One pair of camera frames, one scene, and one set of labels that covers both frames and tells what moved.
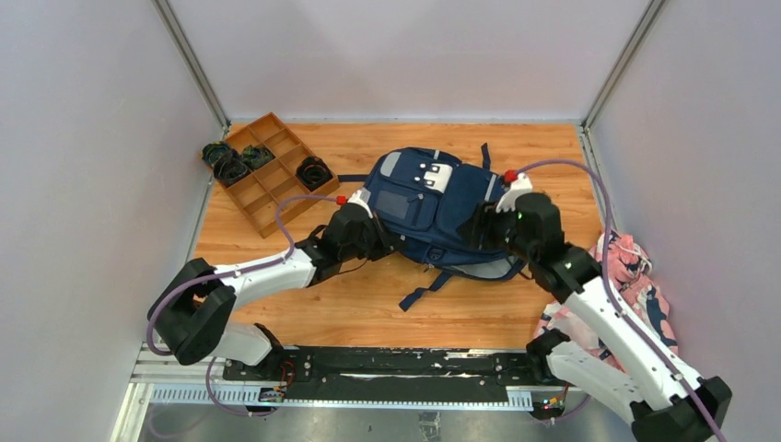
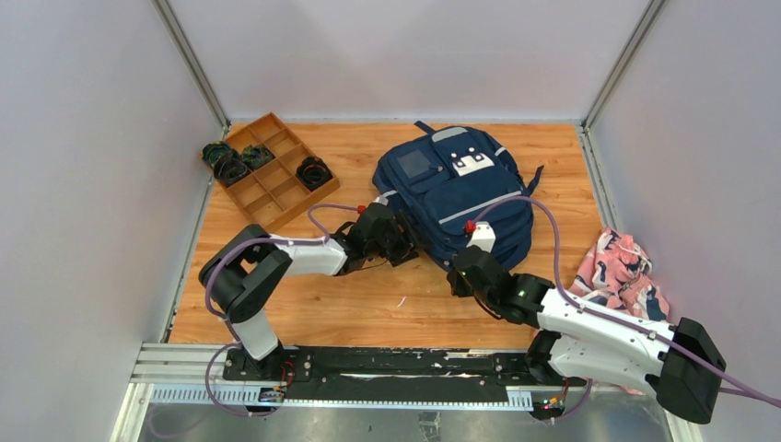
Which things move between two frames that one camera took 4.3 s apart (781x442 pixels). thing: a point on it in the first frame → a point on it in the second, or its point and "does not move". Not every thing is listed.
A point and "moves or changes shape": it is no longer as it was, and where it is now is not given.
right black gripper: (482, 220) → (458, 288)
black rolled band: (230, 168) does not move
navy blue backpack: (426, 203) moves or changes shape
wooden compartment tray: (257, 195) does not move
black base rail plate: (426, 376) does not move
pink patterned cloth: (645, 303) does not move
